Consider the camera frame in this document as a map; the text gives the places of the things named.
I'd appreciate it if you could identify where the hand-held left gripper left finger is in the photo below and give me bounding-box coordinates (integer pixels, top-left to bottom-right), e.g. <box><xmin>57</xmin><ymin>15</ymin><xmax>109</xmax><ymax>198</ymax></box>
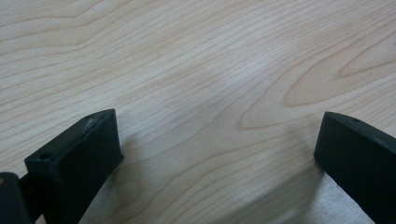
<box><xmin>23</xmin><ymin>108</ymin><xmax>125</xmax><ymax>224</ymax></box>

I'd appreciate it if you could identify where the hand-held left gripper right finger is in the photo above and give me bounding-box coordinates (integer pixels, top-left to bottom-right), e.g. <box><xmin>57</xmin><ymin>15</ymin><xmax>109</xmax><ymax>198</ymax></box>
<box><xmin>313</xmin><ymin>111</ymin><xmax>396</xmax><ymax>224</ymax></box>

